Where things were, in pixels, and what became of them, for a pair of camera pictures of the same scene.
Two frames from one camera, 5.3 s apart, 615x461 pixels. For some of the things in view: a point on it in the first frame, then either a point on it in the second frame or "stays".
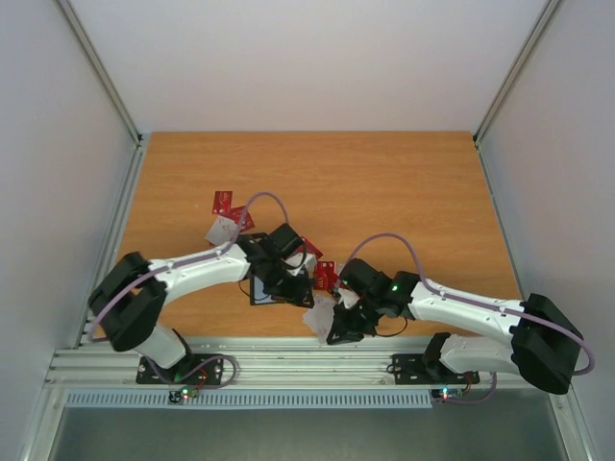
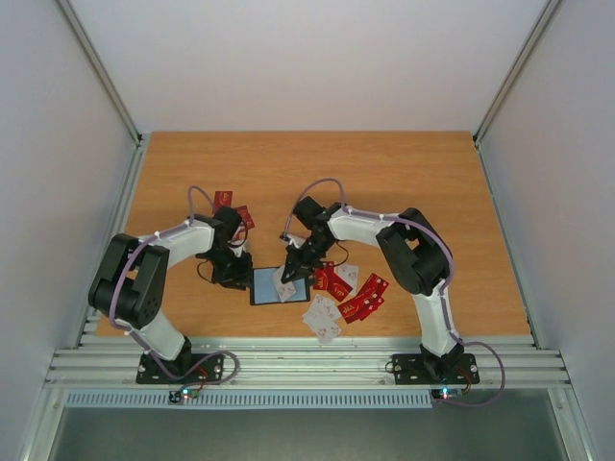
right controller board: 446,393 stays
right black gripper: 350,322 to 302,256
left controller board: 185,393 stays
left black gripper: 297,292 to 242,276
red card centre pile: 326,277 stays
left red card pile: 235,214 stays
